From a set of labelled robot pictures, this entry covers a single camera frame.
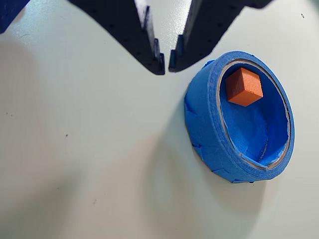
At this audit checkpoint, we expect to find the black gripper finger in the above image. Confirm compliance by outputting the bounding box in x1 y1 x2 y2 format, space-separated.
168 0 274 73
67 0 166 76

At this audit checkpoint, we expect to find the small orange cube block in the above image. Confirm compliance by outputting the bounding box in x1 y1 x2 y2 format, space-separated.
225 67 264 108

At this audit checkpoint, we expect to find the blue tape roll bin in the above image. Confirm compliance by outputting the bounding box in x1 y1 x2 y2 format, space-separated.
183 50 296 184

